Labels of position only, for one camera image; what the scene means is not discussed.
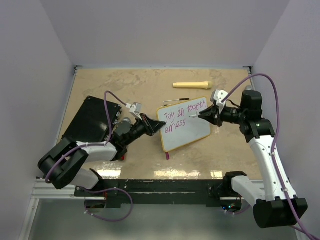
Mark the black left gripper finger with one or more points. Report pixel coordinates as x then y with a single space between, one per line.
152 124
152 130

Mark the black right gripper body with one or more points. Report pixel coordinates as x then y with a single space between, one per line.
231 114

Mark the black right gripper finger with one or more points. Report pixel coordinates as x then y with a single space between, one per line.
214 120
211 111

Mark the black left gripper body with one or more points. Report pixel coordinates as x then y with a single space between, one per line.
139 128

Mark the yellow framed whiteboard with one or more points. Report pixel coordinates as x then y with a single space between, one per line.
180 129

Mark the pink marker cap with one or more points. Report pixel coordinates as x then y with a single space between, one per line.
167 155

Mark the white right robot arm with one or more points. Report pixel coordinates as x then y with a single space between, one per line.
277 205

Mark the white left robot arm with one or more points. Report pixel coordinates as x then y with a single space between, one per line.
63 164

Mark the cream toy microphone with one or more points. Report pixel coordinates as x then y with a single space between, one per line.
206 85

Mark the silver toy microphone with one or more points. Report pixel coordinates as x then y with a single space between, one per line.
248 88

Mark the black hard case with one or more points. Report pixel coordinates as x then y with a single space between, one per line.
90 124

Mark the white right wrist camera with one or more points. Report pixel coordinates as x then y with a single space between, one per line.
217 98

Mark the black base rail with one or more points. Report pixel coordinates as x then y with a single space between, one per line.
209 193

